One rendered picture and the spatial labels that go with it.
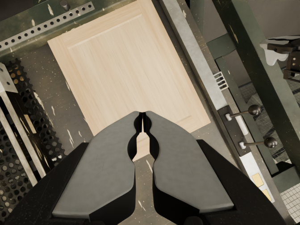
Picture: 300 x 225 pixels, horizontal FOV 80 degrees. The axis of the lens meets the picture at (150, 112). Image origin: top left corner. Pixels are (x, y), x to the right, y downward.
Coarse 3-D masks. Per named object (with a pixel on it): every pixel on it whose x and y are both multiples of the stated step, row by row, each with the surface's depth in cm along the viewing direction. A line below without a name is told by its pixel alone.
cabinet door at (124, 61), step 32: (96, 32) 70; (128, 32) 71; (160, 32) 72; (64, 64) 70; (96, 64) 71; (128, 64) 71; (160, 64) 72; (96, 96) 70; (128, 96) 71; (160, 96) 71; (192, 96) 72; (96, 128) 70; (192, 128) 72
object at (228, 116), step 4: (248, 108) 61; (252, 108) 59; (256, 108) 59; (260, 108) 59; (240, 112) 64; (244, 112) 63; (248, 112) 62; (252, 112) 59; (256, 112) 59; (228, 116) 68; (232, 116) 67; (228, 120) 68
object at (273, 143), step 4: (264, 140) 61; (268, 140) 59; (272, 140) 59; (240, 144) 68; (244, 144) 68; (248, 144) 66; (252, 144) 65; (256, 144) 64; (260, 144) 63; (264, 144) 61; (268, 144) 59; (272, 144) 59; (276, 144) 59; (240, 148) 69; (244, 148) 68
